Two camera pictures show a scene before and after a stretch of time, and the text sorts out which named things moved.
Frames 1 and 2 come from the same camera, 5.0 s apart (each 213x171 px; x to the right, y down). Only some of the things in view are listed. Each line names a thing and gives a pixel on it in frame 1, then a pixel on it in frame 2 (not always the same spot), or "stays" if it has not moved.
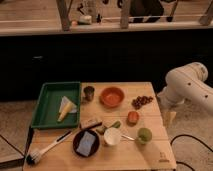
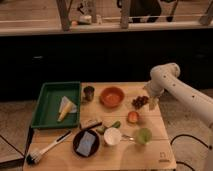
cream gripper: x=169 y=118 to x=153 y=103
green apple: x=144 y=135 stays
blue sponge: x=86 y=144 stays
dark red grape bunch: x=141 y=100 stays
